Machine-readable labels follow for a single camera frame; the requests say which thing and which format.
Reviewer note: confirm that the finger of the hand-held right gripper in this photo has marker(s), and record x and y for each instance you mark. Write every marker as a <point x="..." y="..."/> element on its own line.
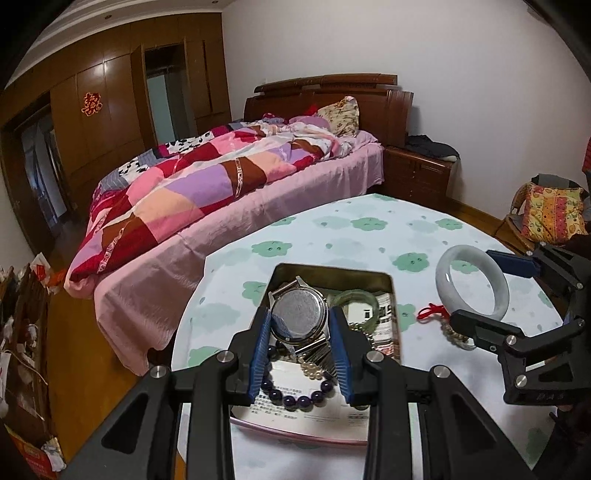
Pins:
<point x="512" y="264"/>
<point x="480" y="328"/>

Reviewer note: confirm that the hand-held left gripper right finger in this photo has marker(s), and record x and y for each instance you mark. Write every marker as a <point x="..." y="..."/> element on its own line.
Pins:
<point x="341" y="360"/>

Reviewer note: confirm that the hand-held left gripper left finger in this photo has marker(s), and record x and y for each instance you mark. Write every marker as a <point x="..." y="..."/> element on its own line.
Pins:
<point x="259" y="360"/>

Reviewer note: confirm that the white jade bangle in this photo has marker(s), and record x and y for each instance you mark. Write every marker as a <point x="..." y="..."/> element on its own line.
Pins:
<point x="498" y="286"/>

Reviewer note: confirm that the silver wristwatch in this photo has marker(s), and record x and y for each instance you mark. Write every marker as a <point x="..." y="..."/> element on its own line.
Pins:
<point x="298" y="314"/>

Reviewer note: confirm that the pink metal tin box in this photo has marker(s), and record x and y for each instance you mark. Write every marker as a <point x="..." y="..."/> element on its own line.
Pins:
<point x="332" y="274"/>

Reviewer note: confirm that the person's right forearm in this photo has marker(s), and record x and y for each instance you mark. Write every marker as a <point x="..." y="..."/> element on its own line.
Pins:
<point x="575" y="443"/>

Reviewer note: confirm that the wooden chair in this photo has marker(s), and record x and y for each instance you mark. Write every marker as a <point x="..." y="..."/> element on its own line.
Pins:
<point x="508" y="226"/>

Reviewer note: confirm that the yellow patterned cushion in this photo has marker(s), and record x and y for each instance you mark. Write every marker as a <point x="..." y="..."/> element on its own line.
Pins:
<point x="551" y="214"/>

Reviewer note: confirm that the round table with tablecloth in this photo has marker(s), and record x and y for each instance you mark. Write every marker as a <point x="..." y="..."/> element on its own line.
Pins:
<point x="323" y="230"/>

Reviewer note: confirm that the wooden nightstand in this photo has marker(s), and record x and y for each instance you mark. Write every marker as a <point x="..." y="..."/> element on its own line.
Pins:
<point x="415" y="175"/>

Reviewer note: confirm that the wooden bed with pink sheet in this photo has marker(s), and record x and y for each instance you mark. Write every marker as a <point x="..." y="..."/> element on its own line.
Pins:
<point x="221" y="230"/>

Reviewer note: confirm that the dark clothes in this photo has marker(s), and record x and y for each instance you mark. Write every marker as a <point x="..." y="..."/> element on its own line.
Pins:
<point x="431" y="146"/>

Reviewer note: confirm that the patchwork quilt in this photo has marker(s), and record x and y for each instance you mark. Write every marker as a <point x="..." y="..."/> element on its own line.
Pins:
<point x="194" y="184"/>

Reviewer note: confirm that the orange plastic bag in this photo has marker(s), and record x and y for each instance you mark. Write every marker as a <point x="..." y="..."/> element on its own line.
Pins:
<point x="59" y="282"/>

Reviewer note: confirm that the floral pillow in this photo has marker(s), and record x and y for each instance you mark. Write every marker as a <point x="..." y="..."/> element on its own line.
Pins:
<point x="341" y="115"/>

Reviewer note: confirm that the cluttered low wooden cabinet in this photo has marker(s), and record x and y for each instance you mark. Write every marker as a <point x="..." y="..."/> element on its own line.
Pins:
<point x="25" y="360"/>

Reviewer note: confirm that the red and white bag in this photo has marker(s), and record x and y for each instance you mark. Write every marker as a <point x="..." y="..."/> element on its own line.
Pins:
<point x="40" y="270"/>

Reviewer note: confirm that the lilac pillow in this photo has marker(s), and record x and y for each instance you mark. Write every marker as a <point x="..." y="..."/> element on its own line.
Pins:
<point x="309" y="121"/>

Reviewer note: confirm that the red cardboard box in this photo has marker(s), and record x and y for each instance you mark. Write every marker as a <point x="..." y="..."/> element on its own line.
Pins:
<point x="32" y="457"/>

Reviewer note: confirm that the red paper decoration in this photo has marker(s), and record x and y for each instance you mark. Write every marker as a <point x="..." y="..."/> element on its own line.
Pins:
<point x="91" y="104"/>

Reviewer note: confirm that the brown wooden wardrobe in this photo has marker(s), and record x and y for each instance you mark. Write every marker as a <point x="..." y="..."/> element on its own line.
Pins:
<point x="111" y="83"/>

